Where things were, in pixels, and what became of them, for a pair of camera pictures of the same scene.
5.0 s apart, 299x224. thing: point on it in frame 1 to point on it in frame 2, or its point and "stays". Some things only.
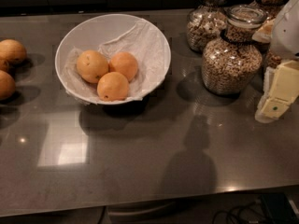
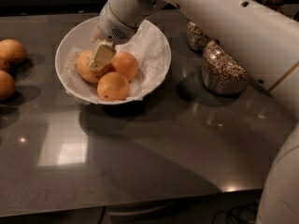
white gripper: (287, 32) to (112, 26)
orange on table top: (12, 50) stays
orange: (124, 63) stays
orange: (92, 65) stays
